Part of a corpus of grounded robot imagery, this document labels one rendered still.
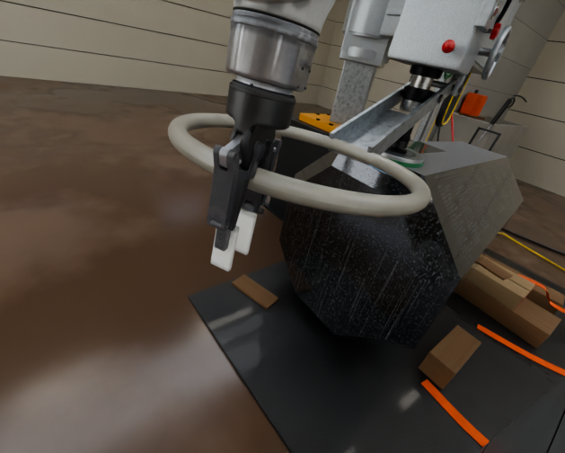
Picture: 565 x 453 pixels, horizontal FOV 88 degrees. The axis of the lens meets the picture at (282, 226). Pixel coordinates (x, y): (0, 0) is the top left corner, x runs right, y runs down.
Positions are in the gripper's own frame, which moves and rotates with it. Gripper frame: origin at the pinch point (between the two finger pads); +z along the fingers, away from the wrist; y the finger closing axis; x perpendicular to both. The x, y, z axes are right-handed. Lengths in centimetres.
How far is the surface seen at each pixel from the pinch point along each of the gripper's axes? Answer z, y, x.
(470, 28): -44, 71, -22
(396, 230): 14, 65, -28
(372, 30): -55, 165, 18
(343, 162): 2, 83, -1
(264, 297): 80, 82, 14
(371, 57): -43, 168, 14
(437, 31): -42, 73, -15
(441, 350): 67, 85, -70
